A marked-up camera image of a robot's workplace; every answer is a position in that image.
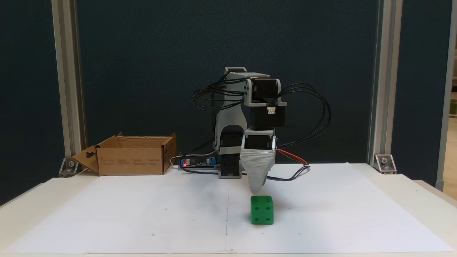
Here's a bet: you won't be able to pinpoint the black power cable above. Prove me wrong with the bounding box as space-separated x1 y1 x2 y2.
179 164 311 182

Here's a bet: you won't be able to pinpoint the aluminium corner bracket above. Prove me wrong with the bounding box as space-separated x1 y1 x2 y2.
374 154 397 175
59 157 80 178

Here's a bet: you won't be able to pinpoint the green dice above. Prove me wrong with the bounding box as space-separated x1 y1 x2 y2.
250 195 275 225

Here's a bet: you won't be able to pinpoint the blue circuit board red LED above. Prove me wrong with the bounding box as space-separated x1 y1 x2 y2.
179 156 219 170

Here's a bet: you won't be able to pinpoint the pale grey panel frame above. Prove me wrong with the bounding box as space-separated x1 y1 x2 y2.
436 0 457 192

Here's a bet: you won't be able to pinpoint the orange and red wire pair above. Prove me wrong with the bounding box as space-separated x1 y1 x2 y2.
276 148 309 166

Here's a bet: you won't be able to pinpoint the open brown cardboard box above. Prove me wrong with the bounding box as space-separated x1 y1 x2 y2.
71 132 177 176

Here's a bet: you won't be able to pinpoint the black servo cable bundle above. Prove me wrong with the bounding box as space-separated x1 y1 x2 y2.
192 73 247 112
276 83 331 149

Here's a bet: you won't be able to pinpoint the thin white cable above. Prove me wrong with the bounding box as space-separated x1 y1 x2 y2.
170 153 215 167

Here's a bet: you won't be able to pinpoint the grey ridged fixed gripper finger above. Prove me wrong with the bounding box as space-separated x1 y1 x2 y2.
240 149 276 194

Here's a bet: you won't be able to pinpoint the aluminium frame post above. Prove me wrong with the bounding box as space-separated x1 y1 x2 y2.
51 0 87 168
367 0 403 167

